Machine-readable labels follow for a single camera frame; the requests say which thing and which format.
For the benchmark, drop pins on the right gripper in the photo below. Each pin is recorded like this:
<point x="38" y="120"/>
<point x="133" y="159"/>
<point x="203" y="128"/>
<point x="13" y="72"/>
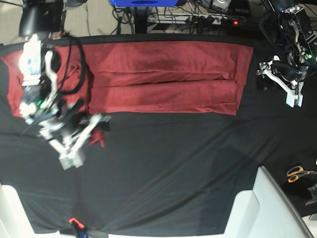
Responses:
<point x="43" y="103"/>

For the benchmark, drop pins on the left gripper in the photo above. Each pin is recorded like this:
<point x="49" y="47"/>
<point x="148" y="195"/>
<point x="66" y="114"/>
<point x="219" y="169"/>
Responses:
<point x="295" y="25"/>

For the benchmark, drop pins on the red long-sleeve shirt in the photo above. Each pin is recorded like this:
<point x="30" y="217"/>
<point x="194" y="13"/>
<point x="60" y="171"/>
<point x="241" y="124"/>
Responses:
<point x="199" y="82"/>

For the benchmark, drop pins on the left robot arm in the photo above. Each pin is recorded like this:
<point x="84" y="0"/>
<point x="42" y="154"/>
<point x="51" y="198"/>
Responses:
<point x="269" y="27"/>

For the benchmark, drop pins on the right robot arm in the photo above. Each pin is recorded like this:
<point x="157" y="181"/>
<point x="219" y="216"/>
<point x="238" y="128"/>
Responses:
<point x="47" y="17"/>

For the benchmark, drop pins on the black table cloth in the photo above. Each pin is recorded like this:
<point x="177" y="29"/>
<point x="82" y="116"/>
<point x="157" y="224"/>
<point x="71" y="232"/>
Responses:
<point x="156" y="178"/>

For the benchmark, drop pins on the white power strip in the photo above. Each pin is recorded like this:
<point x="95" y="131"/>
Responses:
<point x="182" y="18"/>

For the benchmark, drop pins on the blue clamp at bottom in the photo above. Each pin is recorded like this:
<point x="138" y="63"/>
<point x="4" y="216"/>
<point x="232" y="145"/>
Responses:
<point x="79" y="230"/>

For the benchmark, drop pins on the blue plastic box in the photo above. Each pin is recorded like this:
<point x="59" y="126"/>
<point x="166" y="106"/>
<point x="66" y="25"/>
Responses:
<point x="144" y="3"/>

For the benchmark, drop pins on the yellow-handled scissors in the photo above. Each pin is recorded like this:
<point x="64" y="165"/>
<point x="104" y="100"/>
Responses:
<point x="298" y="172"/>

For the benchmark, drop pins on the white table frame right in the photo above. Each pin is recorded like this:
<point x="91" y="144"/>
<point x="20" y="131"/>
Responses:
<point x="265" y="212"/>

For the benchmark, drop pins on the black stand post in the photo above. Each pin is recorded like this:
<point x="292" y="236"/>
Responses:
<point x="141" y="15"/>

